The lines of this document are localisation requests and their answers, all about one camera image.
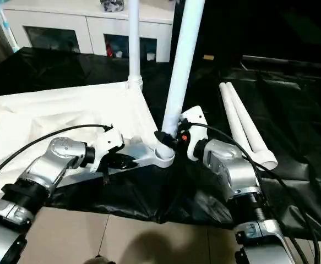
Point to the white plastic table leg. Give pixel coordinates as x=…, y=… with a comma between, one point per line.
x=182, y=68
x=248, y=118
x=230, y=110
x=135, y=41

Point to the white plastic table top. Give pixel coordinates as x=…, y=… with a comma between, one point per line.
x=53, y=110

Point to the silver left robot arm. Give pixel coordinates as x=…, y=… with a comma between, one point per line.
x=58, y=156

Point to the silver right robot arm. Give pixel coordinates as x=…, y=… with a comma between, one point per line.
x=231, y=170

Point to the white jar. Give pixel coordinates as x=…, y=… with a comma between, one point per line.
x=150, y=56

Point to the small tan box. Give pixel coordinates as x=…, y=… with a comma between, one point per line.
x=208, y=57

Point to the grey rounded object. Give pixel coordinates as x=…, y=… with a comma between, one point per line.
x=99, y=259

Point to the black glossy mat cloth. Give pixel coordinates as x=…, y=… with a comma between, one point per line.
x=287, y=110

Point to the dark patterned bundle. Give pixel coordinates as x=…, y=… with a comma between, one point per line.
x=112, y=5

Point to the white glass door cabinet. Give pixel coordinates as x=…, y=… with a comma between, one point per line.
x=80, y=22

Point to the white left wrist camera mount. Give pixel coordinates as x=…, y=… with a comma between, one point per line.
x=109, y=140

